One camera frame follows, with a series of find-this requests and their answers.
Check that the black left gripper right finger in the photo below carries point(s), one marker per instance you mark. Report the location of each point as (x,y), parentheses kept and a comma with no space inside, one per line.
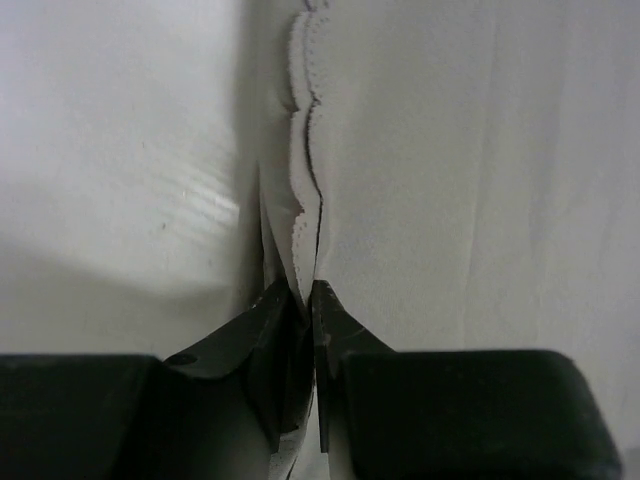
(479,414)

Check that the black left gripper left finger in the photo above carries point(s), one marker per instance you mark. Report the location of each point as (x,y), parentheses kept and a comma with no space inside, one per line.
(211,411)

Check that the grey cloth placemat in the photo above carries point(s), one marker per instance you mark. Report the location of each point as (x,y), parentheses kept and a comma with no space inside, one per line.
(465,174)

